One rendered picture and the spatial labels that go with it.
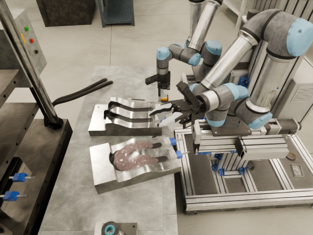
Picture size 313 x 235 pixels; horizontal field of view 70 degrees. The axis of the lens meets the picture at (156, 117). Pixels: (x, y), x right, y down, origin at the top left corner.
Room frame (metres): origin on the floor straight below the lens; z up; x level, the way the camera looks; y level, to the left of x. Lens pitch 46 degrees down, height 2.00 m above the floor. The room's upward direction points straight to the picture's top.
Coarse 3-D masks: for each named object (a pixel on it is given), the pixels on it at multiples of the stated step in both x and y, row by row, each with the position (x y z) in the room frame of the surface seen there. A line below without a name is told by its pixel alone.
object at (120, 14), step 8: (104, 0) 5.45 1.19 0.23; (112, 0) 5.82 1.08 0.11; (120, 0) 5.82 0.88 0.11; (128, 0) 5.82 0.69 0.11; (104, 8) 5.31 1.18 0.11; (112, 8) 5.31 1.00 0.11; (120, 8) 5.31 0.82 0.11; (128, 8) 5.31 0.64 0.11; (104, 16) 4.85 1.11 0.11; (112, 16) 4.85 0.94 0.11; (120, 16) 4.85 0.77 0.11; (128, 16) 4.85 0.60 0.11; (104, 24) 4.58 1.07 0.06
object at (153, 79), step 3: (156, 75) 1.18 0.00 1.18; (147, 78) 1.18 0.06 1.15; (150, 78) 1.17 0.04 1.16; (153, 78) 1.16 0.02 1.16; (156, 78) 1.15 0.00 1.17; (159, 78) 1.15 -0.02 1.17; (147, 81) 1.15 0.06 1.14; (150, 81) 1.15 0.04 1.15; (153, 81) 1.15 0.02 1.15; (156, 81) 1.15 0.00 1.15; (147, 84) 1.15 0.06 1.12
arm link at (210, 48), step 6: (204, 42) 1.45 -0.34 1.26; (210, 42) 1.42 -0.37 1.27; (216, 42) 1.43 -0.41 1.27; (204, 48) 1.40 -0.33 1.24; (210, 48) 1.37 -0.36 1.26; (216, 48) 1.36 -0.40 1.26; (204, 54) 1.38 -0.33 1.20; (210, 54) 1.36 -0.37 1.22; (216, 54) 1.35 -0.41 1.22; (204, 60) 1.39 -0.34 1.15; (210, 60) 1.36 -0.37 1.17; (216, 60) 1.36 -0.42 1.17
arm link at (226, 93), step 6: (222, 84) 0.70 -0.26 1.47; (228, 84) 0.69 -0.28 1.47; (234, 84) 0.69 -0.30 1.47; (216, 90) 0.65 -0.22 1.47; (222, 90) 0.65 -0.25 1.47; (228, 90) 0.66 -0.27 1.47; (234, 90) 0.66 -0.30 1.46; (222, 96) 0.63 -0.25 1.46; (228, 96) 0.64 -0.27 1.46; (234, 96) 0.65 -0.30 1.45; (222, 102) 0.62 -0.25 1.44; (228, 102) 0.64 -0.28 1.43; (216, 108) 0.64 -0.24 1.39; (222, 108) 0.63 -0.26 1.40
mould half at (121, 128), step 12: (96, 108) 1.20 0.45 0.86; (120, 108) 1.14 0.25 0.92; (96, 120) 1.08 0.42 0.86; (108, 120) 1.01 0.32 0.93; (120, 120) 1.02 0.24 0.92; (96, 132) 0.99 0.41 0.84; (108, 132) 0.99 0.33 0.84; (120, 132) 0.99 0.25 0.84; (132, 132) 0.99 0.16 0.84; (144, 132) 0.99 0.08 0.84; (156, 132) 0.99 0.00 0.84
